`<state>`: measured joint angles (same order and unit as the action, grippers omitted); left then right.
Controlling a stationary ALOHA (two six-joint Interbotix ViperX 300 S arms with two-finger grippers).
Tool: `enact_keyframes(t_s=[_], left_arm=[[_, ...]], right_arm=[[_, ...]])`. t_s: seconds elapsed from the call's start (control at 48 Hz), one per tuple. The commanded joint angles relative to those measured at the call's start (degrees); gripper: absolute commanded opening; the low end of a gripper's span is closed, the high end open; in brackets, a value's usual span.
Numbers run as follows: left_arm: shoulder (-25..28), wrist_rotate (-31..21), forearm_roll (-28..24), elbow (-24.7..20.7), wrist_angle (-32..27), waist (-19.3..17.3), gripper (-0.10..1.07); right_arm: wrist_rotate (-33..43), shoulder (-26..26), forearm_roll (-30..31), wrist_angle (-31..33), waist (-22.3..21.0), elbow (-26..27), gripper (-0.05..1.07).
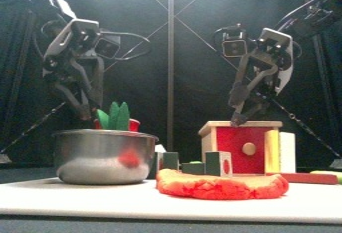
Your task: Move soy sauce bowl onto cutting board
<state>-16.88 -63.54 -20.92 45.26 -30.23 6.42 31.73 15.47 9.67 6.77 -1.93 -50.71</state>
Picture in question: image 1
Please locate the white cutting board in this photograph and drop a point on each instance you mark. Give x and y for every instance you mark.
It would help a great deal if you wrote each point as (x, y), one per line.
(89, 200)

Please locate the steel bowl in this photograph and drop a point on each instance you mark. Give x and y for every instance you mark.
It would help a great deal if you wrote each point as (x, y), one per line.
(98, 157)

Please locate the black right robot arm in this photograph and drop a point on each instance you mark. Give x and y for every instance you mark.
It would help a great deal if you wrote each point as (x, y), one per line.
(321, 13)

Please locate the pink red round cup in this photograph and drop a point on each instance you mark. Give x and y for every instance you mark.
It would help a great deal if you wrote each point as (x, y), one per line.
(136, 125)

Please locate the white block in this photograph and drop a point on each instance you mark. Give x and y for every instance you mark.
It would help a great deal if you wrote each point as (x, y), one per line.
(288, 150)

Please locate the yellow green toy tool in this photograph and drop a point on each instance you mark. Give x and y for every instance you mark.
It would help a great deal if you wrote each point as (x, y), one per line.
(332, 173)

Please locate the red playdough lump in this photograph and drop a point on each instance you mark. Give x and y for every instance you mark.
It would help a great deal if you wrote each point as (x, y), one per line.
(214, 187)

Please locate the yellow block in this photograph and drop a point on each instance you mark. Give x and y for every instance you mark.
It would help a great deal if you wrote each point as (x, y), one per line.
(273, 150)

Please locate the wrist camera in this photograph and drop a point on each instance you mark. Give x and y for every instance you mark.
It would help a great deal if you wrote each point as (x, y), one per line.
(109, 46)
(234, 45)

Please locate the wooden box red drawer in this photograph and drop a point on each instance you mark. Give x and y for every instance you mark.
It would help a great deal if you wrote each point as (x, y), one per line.
(236, 140)

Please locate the diagonal frame brace rod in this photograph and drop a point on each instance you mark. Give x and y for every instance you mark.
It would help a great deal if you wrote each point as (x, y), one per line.
(34, 127)
(289, 115)

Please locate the vertical frame pole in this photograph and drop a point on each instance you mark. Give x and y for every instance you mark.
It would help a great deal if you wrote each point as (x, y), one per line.
(172, 77)

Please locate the toy carrot green leaves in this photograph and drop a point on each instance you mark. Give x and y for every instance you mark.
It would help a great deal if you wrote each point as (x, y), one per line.
(104, 120)
(118, 117)

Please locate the red flat block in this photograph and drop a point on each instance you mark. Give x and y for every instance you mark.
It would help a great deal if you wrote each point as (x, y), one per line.
(308, 179)

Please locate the dark green flat block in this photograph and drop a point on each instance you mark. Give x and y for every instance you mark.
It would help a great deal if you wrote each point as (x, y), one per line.
(194, 168)

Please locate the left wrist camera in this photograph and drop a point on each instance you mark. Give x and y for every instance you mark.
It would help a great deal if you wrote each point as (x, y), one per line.
(109, 46)

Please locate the dark green cube red dot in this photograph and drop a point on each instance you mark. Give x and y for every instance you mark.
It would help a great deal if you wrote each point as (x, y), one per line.
(218, 163)

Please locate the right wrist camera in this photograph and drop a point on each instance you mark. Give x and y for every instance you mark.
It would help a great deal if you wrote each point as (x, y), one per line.
(234, 45)

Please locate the white cube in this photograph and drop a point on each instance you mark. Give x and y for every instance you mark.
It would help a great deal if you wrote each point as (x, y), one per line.
(161, 148)

